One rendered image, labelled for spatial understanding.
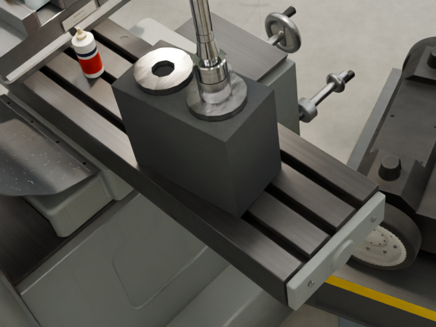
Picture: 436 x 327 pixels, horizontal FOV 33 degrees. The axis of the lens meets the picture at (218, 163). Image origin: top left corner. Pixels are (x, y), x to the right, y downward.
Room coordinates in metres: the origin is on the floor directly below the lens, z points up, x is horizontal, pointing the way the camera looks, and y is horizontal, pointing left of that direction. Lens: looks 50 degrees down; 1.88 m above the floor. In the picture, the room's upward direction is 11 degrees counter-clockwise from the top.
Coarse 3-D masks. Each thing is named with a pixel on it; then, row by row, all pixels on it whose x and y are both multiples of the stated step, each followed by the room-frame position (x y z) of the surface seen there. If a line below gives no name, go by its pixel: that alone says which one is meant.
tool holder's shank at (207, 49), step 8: (192, 0) 0.74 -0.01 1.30; (200, 0) 0.74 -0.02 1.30; (192, 8) 0.74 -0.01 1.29; (200, 8) 0.74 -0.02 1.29; (208, 8) 0.74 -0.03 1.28; (192, 16) 0.75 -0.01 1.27; (200, 16) 0.74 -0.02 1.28; (208, 16) 0.74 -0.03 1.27; (200, 24) 0.74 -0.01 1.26; (208, 24) 0.74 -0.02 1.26; (200, 32) 0.74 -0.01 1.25; (208, 32) 0.74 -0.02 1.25; (200, 40) 0.74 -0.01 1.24; (208, 40) 0.74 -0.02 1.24; (216, 40) 0.75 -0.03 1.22; (200, 48) 0.74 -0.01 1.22; (208, 48) 0.73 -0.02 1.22; (216, 48) 0.74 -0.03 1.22; (200, 56) 0.74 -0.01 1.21; (208, 56) 0.73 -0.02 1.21; (216, 56) 0.74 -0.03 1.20
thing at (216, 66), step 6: (222, 54) 0.75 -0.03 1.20; (192, 60) 0.75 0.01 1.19; (198, 60) 0.75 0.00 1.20; (216, 60) 0.74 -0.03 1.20; (222, 60) 0.74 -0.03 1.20; (198, 66) 0.73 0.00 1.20; (204, 66) 0.73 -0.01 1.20; (210, 66) 0.73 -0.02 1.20; (216, 66) 0.73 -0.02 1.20; (222, 66) 0.73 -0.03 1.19; (204, 72) 0.73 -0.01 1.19; (210, 72) 0.72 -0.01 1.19; (216, 72) 0.73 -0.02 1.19
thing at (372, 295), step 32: (384, 96) 1.33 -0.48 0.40; (352, 160) 1.14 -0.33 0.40; (416, 256) 0.84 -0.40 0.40; (320, 288) 0.86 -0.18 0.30; (352, 288) 0.80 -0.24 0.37; (384, 288) 0.77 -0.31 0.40; (416, 288) 0.76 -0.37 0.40; (352, 320) 0.80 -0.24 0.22; (384, 320) 0.77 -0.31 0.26; (416, 320) 0.73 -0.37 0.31
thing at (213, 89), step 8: (224, 72) 0.73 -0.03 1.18; (200, 80) 0.73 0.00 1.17; (208, 80) 0.73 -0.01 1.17; (216, 80) 0.72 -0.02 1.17; (224, 80) 0.73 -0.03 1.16; (200, 88) 0.74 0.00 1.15; (208, 88) 0.73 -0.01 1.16; (216, 88) 0.72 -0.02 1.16; (224, 88) 0.73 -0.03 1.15; (200, 96) 0.74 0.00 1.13; (208, 96) 0.73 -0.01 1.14; (216, 96) 0.72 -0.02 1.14; (224, 96) 0.73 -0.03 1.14
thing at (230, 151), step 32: (160, 64) 0.84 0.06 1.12; (192, 64) 0.82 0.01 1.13; (128, 96) 0.79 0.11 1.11; (160, 96) 0.78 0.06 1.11; (192, 96) 0.75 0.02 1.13; (256, 96) 0.74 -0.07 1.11; (128, 128) 0.81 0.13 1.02; (160, 128) 0.76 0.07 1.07; (192, 128) 0.71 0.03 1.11; (224, 128) 0.69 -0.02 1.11; (256, 128) 0.71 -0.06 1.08; (160, 160) 0.77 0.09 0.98; (192, 160) 0.72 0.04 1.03; (224, 160) 0.67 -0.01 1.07; (256, 160) 0.70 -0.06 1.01; (192, 192) 0.73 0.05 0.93; (224, 192) 0.68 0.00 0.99; (256, 192) 0.70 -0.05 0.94
